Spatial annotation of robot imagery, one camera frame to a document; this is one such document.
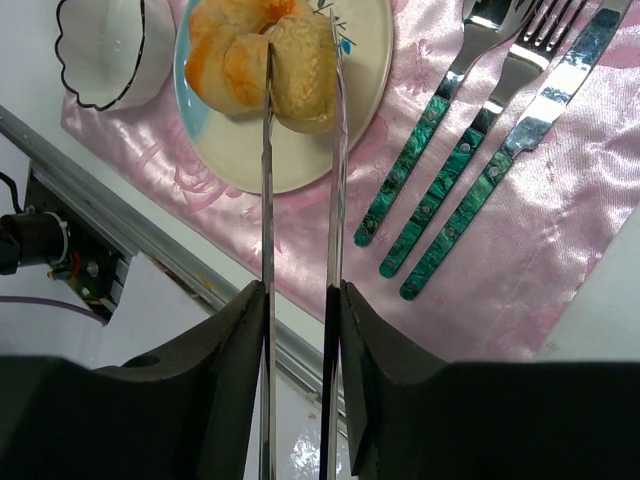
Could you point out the blue and cream plate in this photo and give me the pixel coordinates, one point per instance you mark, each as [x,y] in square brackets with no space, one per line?
[231,147]

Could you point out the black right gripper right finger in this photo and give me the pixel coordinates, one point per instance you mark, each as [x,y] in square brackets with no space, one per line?
[412,415]

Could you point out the knife with teal handle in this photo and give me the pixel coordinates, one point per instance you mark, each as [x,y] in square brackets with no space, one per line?
[540,115]

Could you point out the fork with teal handle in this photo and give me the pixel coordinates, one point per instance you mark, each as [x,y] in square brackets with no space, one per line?
[528,57]

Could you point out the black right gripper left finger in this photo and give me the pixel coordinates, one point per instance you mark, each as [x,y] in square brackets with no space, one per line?
[180,411]

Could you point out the orange striped ring bread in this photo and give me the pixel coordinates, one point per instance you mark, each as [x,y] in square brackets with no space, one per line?
[226,66]

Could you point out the pink rose satin placemat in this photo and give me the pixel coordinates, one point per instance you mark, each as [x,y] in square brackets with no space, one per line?
[514,271]

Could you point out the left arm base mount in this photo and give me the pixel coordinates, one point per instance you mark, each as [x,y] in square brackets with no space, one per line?
[43,230]

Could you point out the aluminium table frame rail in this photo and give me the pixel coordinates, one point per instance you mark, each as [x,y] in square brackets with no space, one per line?
[133,224]

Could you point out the white scalloped bowl black rim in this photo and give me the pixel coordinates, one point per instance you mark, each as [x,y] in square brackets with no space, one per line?
[114,55]

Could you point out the spoon with teal handle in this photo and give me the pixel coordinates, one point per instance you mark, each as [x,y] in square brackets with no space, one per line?
[486,25]

